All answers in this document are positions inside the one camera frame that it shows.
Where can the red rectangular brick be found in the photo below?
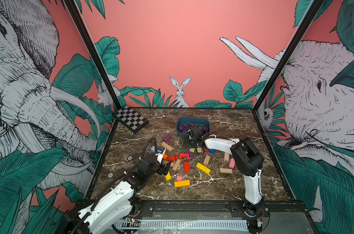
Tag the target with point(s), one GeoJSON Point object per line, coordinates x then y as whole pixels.
{"type": "Point", "coordinates": [186, 167]}

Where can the red curved brick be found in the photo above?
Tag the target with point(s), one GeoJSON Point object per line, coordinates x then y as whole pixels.
{"type": "Point", "coordinates": [173, 158]}

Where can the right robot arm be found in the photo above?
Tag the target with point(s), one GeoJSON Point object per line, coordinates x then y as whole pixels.
{"type": "Point", "coordinates": [246, 155]}

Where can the black frame post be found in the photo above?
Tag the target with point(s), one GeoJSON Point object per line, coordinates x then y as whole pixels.
{"type": "Point", "coordinates": [80, 25]}
{"type": "Point", "coordinates": [307, 19]}

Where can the black frame post right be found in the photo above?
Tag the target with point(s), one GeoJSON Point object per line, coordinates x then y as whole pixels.
{"type": "Point", "coordinates": [307, 19]}

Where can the long natural wood brick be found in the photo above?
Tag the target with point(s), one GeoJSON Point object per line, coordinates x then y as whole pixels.
{"type": "Point", "coordinates": [166, 146]}

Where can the teal plastic storage bin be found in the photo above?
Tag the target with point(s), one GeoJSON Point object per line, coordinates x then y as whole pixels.
{"type": "Point", "coordinates": [184, 123]}

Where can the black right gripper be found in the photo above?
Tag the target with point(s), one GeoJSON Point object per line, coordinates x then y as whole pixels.
{"type": "Point", "coordinates": [187, 143]}

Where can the purple rectangular brick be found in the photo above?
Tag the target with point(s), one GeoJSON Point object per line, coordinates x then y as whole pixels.
{"type": "Point", "coordinates": [167, 138]}

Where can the pink small brick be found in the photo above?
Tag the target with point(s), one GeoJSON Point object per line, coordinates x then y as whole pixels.
{"type": "Point", "coordinates": [179, 177]}

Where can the purple long brick lower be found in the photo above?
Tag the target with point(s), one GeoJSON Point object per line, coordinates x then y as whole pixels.
{"type": "Point", "coordinates": [191, 154]}

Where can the pink right brick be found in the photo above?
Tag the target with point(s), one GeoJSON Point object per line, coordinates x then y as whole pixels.
{"type": "Point", "coordinates": [232, 163]}

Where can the black white chessboard box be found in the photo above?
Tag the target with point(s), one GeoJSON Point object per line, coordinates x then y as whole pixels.
{"type": "Point", "coordinates": [131, 119]}

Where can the red arch brick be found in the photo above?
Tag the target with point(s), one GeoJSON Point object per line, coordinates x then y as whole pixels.
{"type": "Point", "coordinates": [184, 156]}

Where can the orange long flat brick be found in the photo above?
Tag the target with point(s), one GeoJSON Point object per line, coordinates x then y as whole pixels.
{"type": "Point", "coordinates": [182, 183]}

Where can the natural wood block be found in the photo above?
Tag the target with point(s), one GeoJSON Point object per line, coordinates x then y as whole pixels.
{"type": "Point", "coordinates": [206, 160]}

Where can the yellow tilted long brick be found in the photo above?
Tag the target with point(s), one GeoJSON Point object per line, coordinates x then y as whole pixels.
{"type": "Point", "coordinates": [203, 168]}

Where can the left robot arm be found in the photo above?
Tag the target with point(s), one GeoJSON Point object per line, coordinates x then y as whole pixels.
{"type": "Point", "coordinates": [117, 200]}

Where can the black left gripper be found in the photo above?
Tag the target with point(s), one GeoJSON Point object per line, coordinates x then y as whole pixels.
{"type": "Point", "coordinates": [161, 170]}

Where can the natural wood right plank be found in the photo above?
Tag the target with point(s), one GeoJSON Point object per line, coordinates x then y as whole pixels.
{"type": "Point", "coordinates": [226, 171]}

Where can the black frame post left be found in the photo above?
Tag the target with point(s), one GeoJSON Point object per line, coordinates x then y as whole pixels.
{"type": "Point", "coordinates": [80, 25]}

